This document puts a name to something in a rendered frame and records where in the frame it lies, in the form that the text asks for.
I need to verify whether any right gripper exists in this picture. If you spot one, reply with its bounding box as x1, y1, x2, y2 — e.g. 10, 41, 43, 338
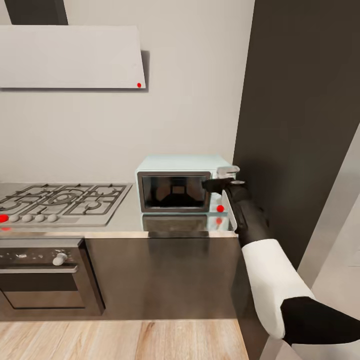
202, 176, 237, 196

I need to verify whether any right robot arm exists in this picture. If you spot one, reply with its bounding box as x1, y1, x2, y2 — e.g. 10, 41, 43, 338
202, 165, 360, 360

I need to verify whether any microwave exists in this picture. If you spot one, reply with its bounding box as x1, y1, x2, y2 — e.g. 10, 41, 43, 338
135, 154, 236, 213

